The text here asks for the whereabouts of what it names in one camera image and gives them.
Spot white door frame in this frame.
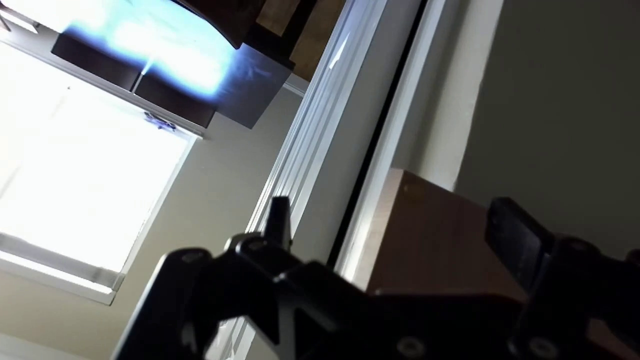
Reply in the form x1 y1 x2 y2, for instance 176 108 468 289
204 0 506 360

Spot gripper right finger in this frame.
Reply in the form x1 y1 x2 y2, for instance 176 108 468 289
486 196 640 360

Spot dark wooden table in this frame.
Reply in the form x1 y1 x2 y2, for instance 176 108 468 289
50 0 348 131

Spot brown wooden cabinet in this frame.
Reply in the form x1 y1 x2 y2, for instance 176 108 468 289
366 168 532 303

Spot bright window with white frame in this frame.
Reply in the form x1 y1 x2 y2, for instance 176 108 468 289
0 10 207 307

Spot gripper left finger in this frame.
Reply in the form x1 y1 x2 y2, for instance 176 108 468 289
111 196 372 360

